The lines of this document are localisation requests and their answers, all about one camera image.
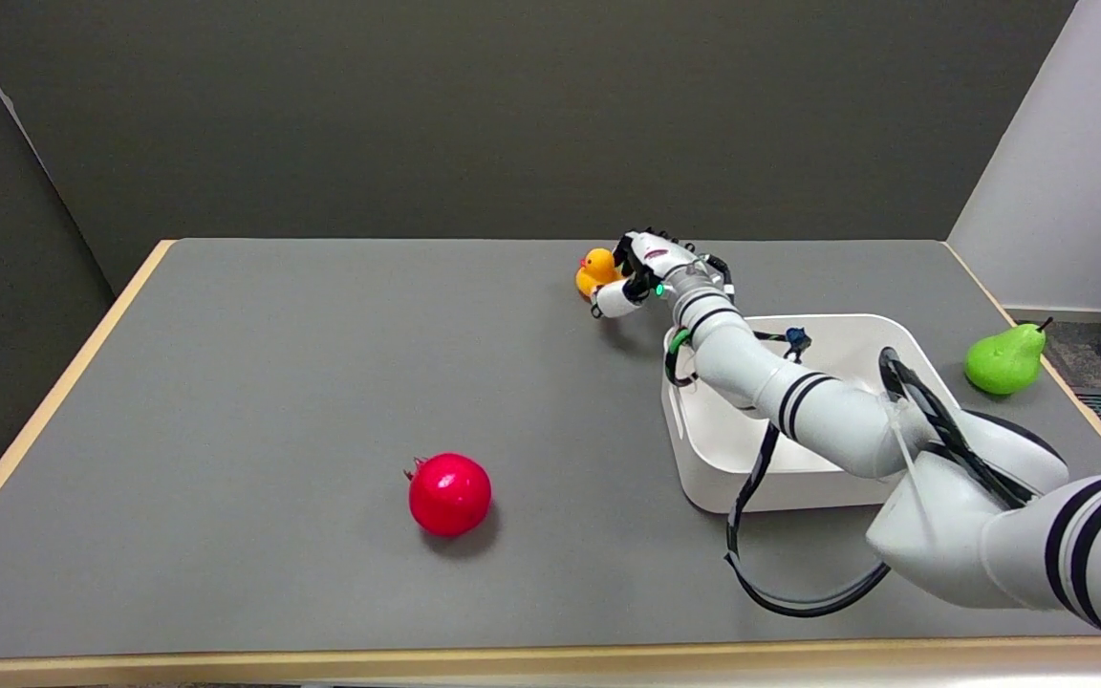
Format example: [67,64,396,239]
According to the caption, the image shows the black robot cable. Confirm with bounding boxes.
[663,252,1037,618]

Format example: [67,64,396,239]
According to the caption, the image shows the white plastic bin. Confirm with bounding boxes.
[663,313,970,514]

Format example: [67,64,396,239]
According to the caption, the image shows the green pear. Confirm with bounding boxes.
[965,318,1054,396]

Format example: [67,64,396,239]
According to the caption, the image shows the yellow rubber duck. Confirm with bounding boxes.
[575,247,622,301]

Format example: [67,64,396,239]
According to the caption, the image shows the red pomegranate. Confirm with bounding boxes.
[403,453,493,537]

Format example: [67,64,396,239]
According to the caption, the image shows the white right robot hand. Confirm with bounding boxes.
[590,229,708,320]

